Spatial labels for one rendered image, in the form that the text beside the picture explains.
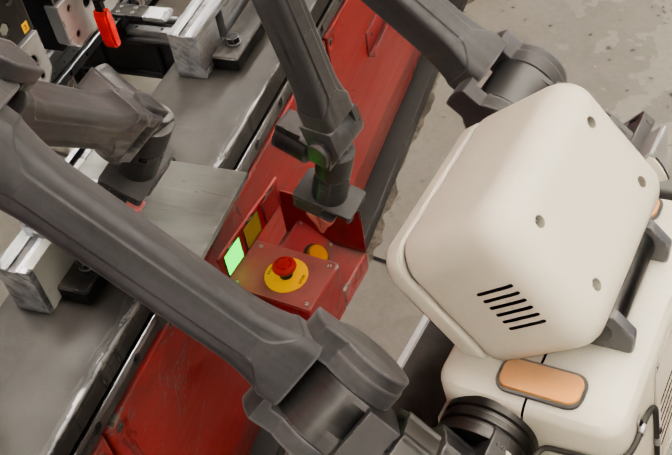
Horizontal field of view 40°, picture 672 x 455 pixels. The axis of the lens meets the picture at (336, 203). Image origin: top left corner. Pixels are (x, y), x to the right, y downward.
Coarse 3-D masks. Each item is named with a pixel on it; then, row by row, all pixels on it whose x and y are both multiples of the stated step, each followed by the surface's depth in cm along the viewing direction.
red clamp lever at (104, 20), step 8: (96, 0) 126; (104, 0) 126; (96, 8) 128; (104, 8) 128; (96, 16) 129; (104, 16) 128; (104, 24) 129; (112, 24) 130; (104, 32) 130; (112, 32) 130; (104, 40) 131; (112, 40) 131; (120, 40) 132
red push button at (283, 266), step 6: (282, 258) 146; (288, 258) 146; (276, 264) 145; (282, 264) 145; (288, 264) 145; (294, 264) 145; (276, 270) 145; (282, 270) 144; (288, 270) 144; (294, 270) 145; (282, 276) 145; (288, 276) 146
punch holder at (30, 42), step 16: (0, 0) 113; (16, 0) 116; (0, 16) 113; (16, 16) 116; (0, 32) 114; (16, 32) 117; (32, 32) 120; (32, 48) 120; (48, 64) 123; (48, 80) 124
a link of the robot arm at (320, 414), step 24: (312, 384) 74; (336, 384) 73; (288, 408) 74; (312, 408) 73; (336, 408) 73; (360, 408) 73; (312, 432) 73; (336, 432) 73; (360, 432) 72; (384, 432) 72
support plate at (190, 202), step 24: (96, 168) 138; (168, 168) 136; (192, 168) 135; (216, 168) 134; (168, 192) 132; (192, 192) 132; (216, 192) 131; (144, 216) 129; (168, 216) 129; (192, 216) 128; (216, 216) 128; (192, 240) 125
